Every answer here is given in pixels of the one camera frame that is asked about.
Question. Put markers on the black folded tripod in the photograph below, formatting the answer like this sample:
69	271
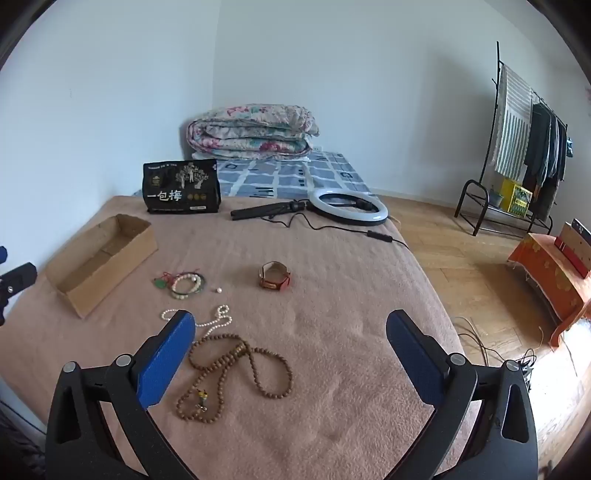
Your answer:
258	211

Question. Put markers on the stool with orange cloth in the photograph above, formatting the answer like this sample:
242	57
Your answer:
545	272

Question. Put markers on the folded floral quilt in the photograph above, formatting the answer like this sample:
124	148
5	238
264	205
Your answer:
254	131

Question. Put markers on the black printed snack bag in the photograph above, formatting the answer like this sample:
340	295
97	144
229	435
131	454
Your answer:
180	194

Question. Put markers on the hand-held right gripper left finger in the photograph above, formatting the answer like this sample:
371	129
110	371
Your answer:
166	364

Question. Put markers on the yellow box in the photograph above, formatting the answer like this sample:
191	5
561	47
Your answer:
516	197

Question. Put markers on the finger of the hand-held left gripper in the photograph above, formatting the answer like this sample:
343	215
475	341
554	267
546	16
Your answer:
2	254
19	278

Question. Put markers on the pinkish brown fleece blanket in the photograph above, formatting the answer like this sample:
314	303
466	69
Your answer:
332	369

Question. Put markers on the striped hanging towel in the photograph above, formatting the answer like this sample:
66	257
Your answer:
512	129

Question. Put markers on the beige and red box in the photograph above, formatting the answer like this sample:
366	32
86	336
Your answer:
575	249

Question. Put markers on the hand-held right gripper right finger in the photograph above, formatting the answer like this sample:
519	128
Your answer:
411	360

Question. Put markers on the blue patterned bed sheet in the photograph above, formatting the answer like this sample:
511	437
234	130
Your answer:
277	177

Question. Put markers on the black metal clothes rack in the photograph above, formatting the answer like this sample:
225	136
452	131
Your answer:
471	184

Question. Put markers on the dark hanging clothes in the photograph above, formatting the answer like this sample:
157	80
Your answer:
547	157

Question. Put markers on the cardboard box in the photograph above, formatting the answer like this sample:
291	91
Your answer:
92	279

